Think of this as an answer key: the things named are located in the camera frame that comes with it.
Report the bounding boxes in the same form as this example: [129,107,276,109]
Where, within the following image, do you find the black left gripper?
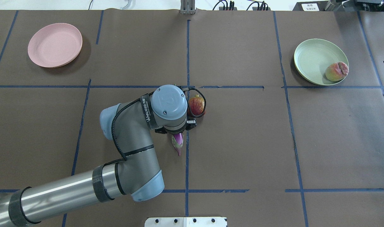
[154,119,197,135]

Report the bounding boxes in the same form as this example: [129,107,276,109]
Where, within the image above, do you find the red yellow pomegranate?
[187,94,206,116]

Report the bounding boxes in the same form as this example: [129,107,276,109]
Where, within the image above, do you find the purple eggplant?
[171,133,183,156]

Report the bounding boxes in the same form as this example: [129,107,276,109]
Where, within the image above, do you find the yellow pink peach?
[325,62,349,82]

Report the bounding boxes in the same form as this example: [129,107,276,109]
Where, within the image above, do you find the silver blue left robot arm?
[0,84,199,227]

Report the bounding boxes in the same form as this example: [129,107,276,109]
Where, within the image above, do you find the green plate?
[293,38,349,86]

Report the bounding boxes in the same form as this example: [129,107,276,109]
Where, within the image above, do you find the pink plate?
[27,23,83,68]

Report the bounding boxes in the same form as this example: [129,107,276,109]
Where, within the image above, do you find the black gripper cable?
[111,87,207,166]

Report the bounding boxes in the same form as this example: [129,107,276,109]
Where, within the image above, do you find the white camera pole base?
[144,217,228,227]

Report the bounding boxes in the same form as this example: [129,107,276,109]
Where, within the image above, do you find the aluminium frame post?
[180,0,196,15]

